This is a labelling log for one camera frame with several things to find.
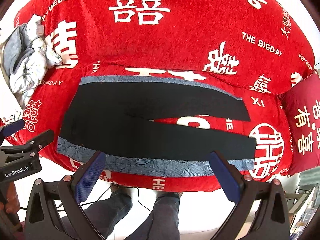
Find black pants grey patterned band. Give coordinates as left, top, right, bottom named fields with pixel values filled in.
left=57, top=75, right=256, bottom=178

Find black floor cable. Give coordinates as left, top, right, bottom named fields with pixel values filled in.
left=19, top=185, right=153, bottom=213

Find person's leg jeans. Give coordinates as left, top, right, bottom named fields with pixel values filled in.
left=126, top=191, right=182, bottom=240
left=84, top=184, right=132, bottom=239

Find person's right leg jeans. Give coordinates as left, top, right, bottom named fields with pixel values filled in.
left=126, top=191, right=182, bottom=240

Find red wedding print blanket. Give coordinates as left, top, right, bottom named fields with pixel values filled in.
left=8, top=0, right=315, bottom=192

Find crumpled white grey quilt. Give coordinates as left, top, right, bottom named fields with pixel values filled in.
left=1, top=14, right=63, bottom=108

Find person's left hand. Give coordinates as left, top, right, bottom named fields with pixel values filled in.
left=0, top=182, right=20, bottom=214

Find red embroidered pillow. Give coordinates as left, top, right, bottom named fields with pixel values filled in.
left=279, top=71, right=319, bottom=176

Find person's left leg jeans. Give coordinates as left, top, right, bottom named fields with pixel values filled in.
left=84, top=184, right=132, bottom=239

